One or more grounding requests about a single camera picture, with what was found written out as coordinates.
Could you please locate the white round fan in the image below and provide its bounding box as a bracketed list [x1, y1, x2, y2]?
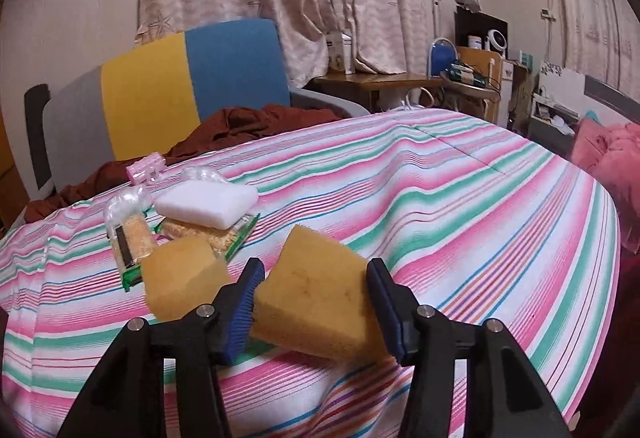
[484, 28, 508, 59]

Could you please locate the wooden side table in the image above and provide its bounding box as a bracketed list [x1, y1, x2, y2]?
[310, 72, 446, 111]

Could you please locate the black panel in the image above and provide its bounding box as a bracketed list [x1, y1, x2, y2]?
[454, 11, 508, 52]

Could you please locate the striped tablecloth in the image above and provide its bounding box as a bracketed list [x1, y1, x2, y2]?
[0, 106, 623, 438]

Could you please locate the grey yellow blue chair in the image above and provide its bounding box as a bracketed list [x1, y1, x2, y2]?
[42, 18, 371, 194]

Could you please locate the white cable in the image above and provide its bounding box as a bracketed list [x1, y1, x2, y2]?
[400, 87, 437, 111]

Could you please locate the white cardboard box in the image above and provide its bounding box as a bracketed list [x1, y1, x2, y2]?
[326, 32, 356, 74]

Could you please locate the green handheld appliance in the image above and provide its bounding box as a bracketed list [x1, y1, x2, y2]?
[447, 63, 488, 86]

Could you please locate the white storage box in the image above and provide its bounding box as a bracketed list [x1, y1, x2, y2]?
[529, 61, 586, 139]

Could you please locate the white sponge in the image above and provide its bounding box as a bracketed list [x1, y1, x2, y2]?
[152, 181, 259, 231]

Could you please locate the clear plastic wrap bundle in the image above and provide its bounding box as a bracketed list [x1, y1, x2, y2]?
[181, 165, 227, 189]

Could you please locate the dark red cloth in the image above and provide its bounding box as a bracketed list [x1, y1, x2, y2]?
[25, 104, 346, 221]

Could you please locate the blue round object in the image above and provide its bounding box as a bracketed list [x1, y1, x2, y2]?
[429, 37, 458, 79]

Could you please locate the small yellow sponge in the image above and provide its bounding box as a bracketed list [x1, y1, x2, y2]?
[142, 237, 233, 323]

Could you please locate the large yellow sponge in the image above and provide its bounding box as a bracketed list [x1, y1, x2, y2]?
[248, 225, 397, 364]

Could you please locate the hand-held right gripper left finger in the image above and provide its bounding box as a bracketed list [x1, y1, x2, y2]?
[57, 258, 266, 438]

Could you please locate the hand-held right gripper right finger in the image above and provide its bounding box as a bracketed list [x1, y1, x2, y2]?
[366, 258, 571, 438]

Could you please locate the pink fluffy blanket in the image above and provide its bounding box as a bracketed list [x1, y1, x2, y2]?
[570, 118, 640, 254]

